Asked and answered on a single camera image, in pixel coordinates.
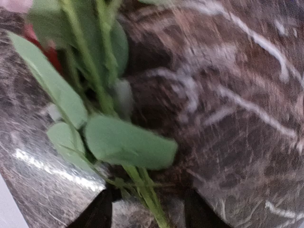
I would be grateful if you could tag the red floral dish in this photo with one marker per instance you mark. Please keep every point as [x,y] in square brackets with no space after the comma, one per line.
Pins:
[49,50]

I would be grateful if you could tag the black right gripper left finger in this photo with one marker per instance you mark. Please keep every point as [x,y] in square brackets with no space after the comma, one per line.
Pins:
[98,214]

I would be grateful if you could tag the pink peony fake stem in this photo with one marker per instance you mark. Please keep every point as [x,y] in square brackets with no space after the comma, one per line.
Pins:
[94,102]

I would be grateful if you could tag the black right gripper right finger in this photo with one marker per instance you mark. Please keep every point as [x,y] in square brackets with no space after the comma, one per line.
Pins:
[199,214]

